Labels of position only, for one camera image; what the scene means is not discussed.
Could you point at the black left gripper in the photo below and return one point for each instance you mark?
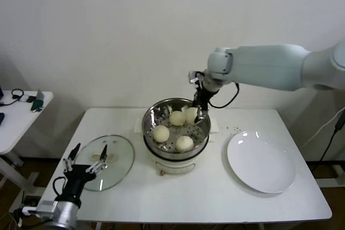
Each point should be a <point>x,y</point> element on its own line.
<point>76,178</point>

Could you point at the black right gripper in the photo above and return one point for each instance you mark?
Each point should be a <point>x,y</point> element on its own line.
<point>205,96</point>

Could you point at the white steamed baozi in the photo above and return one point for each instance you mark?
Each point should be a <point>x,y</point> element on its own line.
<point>176,118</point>
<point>190,114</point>
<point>184,143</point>
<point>161,133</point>

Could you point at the round glass pot lid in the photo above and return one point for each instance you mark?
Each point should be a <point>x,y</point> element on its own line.
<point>116,165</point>

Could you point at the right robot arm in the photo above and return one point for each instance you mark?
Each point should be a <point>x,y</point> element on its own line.
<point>269,65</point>

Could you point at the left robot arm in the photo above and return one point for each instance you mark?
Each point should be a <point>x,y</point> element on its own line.
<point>68,214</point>

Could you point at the perforated steel steamer basket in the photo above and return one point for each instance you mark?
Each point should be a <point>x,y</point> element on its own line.
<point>157,117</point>

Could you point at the white electric cooking pot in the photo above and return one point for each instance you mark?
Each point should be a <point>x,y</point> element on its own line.
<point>175,164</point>

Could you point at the green tool with grey sheet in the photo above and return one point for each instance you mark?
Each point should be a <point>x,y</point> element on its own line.
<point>37,104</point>

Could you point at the white side table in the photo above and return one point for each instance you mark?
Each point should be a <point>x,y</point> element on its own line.
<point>16,133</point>

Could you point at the small black device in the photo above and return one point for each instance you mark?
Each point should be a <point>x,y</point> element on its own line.
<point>31,99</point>

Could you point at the white round plate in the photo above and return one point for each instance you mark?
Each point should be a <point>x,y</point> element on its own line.
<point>258,160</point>

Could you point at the small white box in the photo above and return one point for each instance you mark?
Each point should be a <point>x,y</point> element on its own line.
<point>24,99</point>

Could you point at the dark blue object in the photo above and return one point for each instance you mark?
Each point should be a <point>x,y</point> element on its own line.
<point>1,119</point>

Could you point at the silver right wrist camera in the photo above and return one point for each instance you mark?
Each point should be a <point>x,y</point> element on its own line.
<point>193,77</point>

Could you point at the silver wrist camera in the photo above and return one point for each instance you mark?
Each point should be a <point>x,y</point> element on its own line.
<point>41,208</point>
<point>193,77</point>

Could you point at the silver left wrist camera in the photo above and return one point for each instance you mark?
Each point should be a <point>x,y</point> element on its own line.
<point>41,208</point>

